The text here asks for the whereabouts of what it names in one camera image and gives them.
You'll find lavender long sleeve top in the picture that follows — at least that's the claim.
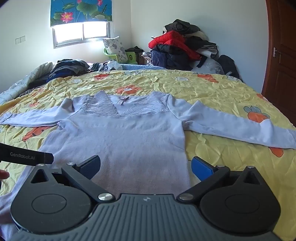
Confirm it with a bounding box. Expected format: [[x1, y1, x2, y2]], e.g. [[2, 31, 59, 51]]
[[1, 91, 295, 240]]

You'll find folded dark clothes stack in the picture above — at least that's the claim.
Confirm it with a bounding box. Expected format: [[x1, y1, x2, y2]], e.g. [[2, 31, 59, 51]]
[[46, 59, 90, 83]]

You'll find person's left hand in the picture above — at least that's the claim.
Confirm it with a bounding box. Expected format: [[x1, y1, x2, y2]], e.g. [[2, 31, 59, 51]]
[[0, 170, 10, 180]]

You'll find light patterned blanket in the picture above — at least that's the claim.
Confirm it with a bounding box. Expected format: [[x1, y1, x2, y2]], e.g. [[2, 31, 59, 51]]
[[0, 62, 55, 105]]

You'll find yellow floral quilt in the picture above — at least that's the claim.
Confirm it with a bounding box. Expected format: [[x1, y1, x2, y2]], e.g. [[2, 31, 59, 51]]
[[1, 70, 295, 240]]

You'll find blue bed sheet edge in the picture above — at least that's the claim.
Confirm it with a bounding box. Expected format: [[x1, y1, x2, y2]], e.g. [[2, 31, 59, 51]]
[[120, 64, 165, 71]]

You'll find brown wooden door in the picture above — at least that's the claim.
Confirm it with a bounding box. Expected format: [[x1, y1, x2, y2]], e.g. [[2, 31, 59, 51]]
[[262, 0, 296, 125]]

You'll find green plastic chair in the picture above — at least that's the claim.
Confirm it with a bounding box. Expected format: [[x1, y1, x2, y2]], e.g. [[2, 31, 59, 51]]
[[103, 48, 138, 65]]

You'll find floral white pillow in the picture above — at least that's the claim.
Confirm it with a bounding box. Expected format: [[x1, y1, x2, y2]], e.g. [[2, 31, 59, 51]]
[[102, 36, 127, 63]]

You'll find pile of dark jackets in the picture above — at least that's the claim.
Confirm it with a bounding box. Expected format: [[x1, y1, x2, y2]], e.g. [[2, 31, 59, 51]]
[[151, 19, 240, 79]]

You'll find bright window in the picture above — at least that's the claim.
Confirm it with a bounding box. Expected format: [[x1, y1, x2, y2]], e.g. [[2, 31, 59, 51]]
[[52, 22, 111, 48]]

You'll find red puffer jacket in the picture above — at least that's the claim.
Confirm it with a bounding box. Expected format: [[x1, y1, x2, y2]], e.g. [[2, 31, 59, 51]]
[[148, 31, 201, 61]]

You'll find lotus print roller blind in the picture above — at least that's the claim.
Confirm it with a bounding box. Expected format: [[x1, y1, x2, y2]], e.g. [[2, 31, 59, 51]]
[[50, 0, 112, 27]]

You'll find white wall switch plate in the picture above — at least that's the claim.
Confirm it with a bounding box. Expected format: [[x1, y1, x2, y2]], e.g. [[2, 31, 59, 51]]
[[15, 36, 26, 45]]

